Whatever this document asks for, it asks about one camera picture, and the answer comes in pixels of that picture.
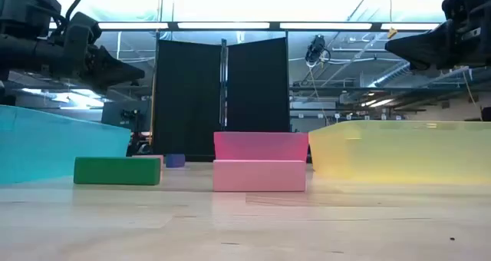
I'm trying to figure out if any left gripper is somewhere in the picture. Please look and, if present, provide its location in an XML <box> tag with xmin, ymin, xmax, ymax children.
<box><xmin>37</xmin><ymin>33</ymin><xmax>146</xmax><ymax>94</ymax></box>

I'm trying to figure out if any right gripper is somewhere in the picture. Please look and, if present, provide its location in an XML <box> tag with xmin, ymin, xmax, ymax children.
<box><xmin>384</xmin><ymin>7</ymin><xmax>491</xmax><ymax>71</ymax></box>

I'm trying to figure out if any green rectangular block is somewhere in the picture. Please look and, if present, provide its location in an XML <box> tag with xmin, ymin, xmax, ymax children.
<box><xmin>73</xmin><ymin>157</ymin><xmax>162</xmax><ymax>187</ymax></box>

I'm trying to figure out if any pink rectangular block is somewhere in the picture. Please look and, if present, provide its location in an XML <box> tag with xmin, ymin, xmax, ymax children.
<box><xmin>132</xmin><ymin>154</ymin><xmax>165</xmax><ymax>170</ymax></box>
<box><xmin>213</xmin><ymin>159</ymin><xmax>308</xmax><ymax>193</ymax></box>

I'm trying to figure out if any blue rectangular block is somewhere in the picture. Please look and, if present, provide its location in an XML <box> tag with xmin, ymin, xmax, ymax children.
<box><xmin>165</xmin><ymin>154</ymin><xmax>186</xmax><ymax>169</ymax></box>

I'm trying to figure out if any red translucent plastic bin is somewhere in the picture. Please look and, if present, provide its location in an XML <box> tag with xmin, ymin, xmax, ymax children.
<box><xmin>213</xmin><ymin>131</ymin><xmax>310</xmax><ymax>163</ymax></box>

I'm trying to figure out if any dark gray cabinet panel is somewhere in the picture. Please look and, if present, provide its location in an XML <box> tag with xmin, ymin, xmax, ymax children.
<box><xmin>101</xmin><ymin>99</ymin><xmax>153</xmax><ymax>134</ymax></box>

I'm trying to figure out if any lit fluorescent tube lamp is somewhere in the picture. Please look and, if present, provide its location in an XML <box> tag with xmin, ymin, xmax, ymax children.
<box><xmin>360</xmin><ymin>97</ymin><xmax>396</xmax><ymax>108</ymax></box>

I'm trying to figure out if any black folding screen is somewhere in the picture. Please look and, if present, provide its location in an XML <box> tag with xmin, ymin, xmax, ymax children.
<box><xmin>152</xmin><ymin>37</ymin><xmax>292</xmax><ymax>163</ymax></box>

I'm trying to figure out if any teal translucent plastic bin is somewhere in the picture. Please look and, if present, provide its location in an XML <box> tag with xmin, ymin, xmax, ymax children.
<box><xmin>0</xmin><ymin>104</ymin><xmax>132</xmax><ymax>186</ymax></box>

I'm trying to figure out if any yellow translucent plastic bin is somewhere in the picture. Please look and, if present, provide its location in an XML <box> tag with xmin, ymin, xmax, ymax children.
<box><xmin>308</xmin><ymin>120</ymin><xmax>491</xmax><ymax>186</ymax></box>

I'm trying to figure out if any black ceiling-hung device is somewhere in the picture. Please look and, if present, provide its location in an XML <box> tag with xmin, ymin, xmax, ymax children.
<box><xmin>305</xmin><ymin>34</ymin><xmax>331</xmax><ymax>68</ymax></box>

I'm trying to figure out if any silver ribbed ventilation duct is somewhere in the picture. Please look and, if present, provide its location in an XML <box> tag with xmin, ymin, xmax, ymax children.
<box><xmin>367</xmin><ymin>60</ymin><xmax>411</xmax><ymax>88</ymax></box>

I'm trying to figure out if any yellow cable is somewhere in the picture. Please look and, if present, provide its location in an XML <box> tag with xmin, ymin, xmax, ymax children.
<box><xmin>148</xmin><ymin>30</ymin><xmax>158</xmax><ymax>146</ymax></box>

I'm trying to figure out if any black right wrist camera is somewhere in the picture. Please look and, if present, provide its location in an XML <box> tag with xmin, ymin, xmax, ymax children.
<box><xmin>441</xmin><ymin>0</ymin><xmax>491</xmax><ymax>23</ymax></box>

